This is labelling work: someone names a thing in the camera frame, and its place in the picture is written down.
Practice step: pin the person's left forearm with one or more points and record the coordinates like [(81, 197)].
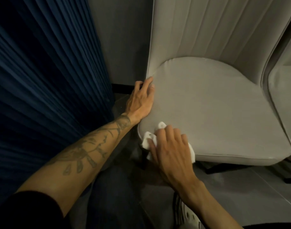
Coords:
[(76, 164)]

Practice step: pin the dark blue ribbed fabric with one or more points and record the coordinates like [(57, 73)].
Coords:
[(40, 69)]

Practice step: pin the grey padded chair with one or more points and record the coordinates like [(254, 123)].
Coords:
[(207, 104), (283, 92)]

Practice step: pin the white cleaning cloth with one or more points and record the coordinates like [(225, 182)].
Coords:
[(147, 139)]

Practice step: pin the person's right hand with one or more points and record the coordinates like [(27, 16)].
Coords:
[(174, 159)]

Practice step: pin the black sleeve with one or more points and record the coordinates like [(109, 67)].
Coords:
[(28, 212)]

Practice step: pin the cream right clog shoe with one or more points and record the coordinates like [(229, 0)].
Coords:
[(188, 217)]

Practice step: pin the person's left hand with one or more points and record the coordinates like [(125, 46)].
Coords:
[(140, 102)]

